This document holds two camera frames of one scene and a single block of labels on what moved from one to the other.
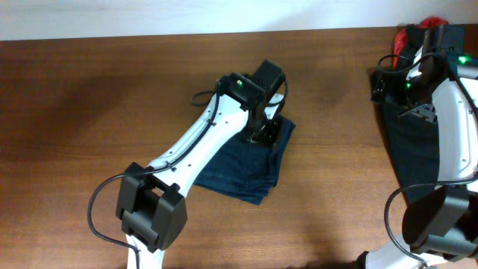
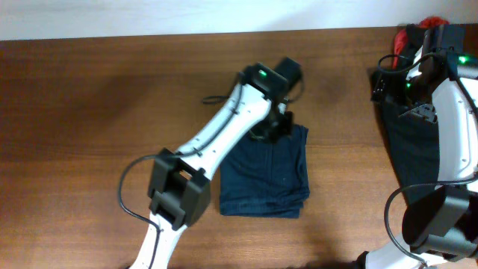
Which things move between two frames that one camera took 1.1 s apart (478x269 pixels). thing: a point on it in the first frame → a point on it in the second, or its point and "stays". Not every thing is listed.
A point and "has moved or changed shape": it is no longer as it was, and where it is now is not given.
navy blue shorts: [246, 170] has moved or changed shape
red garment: [401, 36] stays
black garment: [414, 39] stays
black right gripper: [397, 80] stays
